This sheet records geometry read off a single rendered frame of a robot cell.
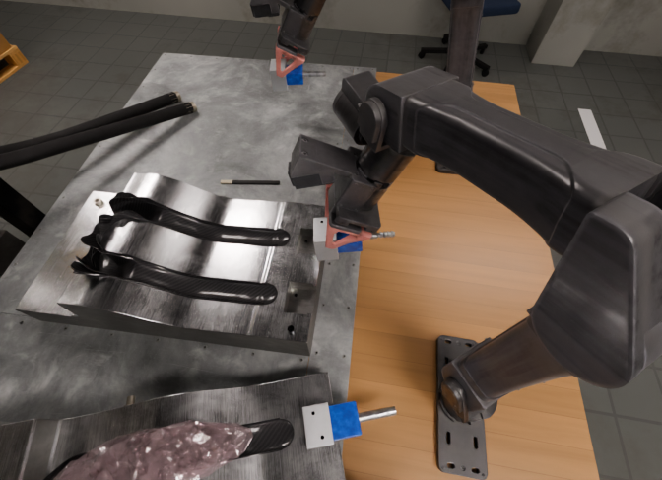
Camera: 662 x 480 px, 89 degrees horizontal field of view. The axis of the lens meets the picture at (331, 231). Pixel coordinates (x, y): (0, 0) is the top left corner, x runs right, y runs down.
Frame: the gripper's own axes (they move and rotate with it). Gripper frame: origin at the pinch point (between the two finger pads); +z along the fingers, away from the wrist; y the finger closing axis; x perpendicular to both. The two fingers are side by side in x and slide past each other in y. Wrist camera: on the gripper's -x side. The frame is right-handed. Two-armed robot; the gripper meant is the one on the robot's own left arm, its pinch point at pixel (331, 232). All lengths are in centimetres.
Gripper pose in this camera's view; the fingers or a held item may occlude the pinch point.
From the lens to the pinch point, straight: 53.8
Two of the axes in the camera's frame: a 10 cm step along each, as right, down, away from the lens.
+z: -4.1, 5.7, 7.1
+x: 9.1, 2.3, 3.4
